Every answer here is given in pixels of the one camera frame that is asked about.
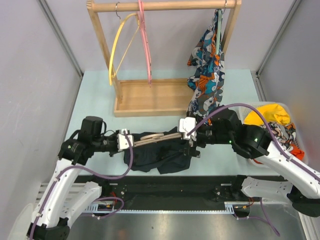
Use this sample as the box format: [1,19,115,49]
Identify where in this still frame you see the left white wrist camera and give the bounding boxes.
[116,128,134,152]

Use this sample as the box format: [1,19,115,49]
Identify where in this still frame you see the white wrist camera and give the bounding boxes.
[177,117,197,141]
[116,128,134,152]

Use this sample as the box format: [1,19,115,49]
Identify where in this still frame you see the pink plastic hanger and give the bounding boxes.
[138,0,152,86]

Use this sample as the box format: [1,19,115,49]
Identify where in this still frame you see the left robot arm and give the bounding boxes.
[26,116,123,240]

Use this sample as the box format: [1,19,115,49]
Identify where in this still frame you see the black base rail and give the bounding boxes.
[75,175,260,218]

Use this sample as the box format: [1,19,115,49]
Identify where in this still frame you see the colourful patterned shorts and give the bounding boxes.
[186,9,226,120]

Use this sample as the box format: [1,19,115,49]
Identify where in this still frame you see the wooden clothes rack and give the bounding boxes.
[86,0,242,117]

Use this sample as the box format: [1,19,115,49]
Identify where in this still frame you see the patterned garment in basket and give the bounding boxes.
[268,121,297,151]

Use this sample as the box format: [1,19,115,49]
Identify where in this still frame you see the white laundry basket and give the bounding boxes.
[236,101,308,164]

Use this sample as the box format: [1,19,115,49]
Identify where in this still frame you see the dark navy shorts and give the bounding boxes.
[131,138,192,174]

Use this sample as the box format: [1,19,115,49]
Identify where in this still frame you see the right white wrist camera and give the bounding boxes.
[177,117,197,141]

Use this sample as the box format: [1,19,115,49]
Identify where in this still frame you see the yellow garment in basket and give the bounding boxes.
[244,103,291,126]

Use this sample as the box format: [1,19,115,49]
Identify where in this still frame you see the mint green hanger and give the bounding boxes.
[215,0,228,55]

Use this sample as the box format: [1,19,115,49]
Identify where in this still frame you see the yellow plastic hanger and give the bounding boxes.
[108,2,140,86]

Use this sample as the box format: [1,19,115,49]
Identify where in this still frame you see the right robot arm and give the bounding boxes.
[178,106,320,218]

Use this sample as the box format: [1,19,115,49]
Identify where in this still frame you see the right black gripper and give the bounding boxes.
[180,116,233,157]

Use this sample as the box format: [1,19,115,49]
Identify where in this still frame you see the orange garment in basket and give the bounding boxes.
[289,145,305,161]

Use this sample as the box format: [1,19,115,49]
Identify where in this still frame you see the beige plastic hanger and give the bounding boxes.
[133,133,182,147]

